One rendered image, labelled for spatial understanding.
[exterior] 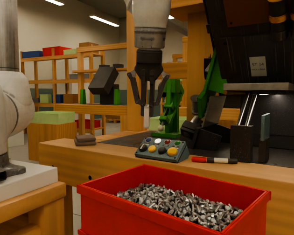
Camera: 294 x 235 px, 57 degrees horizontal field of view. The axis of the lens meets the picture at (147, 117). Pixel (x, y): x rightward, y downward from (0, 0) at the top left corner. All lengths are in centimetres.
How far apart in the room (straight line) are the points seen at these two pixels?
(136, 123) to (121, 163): 71
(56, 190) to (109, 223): 30
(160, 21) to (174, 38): 1135
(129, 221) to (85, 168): 55
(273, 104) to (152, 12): 58
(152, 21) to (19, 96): 47
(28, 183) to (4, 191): 6
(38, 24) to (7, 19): 892
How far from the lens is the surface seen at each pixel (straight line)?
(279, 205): 74
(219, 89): 98
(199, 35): 142
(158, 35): 77
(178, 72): 154
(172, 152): 81
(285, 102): 109
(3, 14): 99
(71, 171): 108
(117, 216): 52
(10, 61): 97
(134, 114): 159
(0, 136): 79
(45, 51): 748
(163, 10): 77
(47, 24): 1018
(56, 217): 84
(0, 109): 79
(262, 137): 85
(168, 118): 125
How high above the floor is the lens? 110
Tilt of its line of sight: 5 degrees down
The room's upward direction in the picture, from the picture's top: straight up
